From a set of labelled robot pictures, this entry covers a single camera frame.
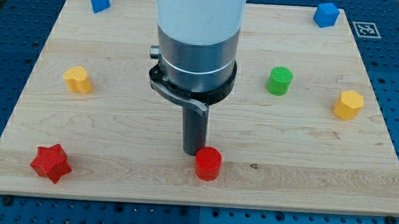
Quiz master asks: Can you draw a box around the yellow heart block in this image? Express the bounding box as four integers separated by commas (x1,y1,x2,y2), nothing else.
63,66,93,94

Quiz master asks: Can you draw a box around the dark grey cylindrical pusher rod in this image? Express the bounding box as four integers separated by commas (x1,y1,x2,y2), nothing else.
182,107,209,156

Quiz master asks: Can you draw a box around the blue cube block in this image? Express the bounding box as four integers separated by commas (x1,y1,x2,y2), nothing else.
313,2,339,28

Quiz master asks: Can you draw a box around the yellow hexagon block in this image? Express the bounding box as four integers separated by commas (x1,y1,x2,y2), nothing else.
332,90,364,120

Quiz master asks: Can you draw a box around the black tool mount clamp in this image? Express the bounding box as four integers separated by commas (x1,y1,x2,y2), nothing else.
148,62,238,116

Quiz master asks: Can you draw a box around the red star block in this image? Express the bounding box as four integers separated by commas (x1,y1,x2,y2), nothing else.
30,144,72,184

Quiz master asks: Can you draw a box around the blue triangular block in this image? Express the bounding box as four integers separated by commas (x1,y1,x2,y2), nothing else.
90,0,110,13

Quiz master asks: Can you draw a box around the light wooden board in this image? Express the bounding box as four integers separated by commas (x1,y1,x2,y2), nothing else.
0,0,399,216

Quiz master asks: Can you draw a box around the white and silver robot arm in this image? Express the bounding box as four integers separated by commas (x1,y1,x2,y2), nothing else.
149,0,246,155

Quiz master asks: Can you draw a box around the green cylinder block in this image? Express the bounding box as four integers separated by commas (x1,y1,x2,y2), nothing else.
266,67,293,96

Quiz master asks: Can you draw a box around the red cylinder block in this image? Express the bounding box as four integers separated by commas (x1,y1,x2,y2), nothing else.
195,146,222,181

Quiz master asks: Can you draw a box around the black and white fiducial tag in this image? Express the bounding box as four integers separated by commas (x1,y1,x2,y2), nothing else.
352,21,381,39

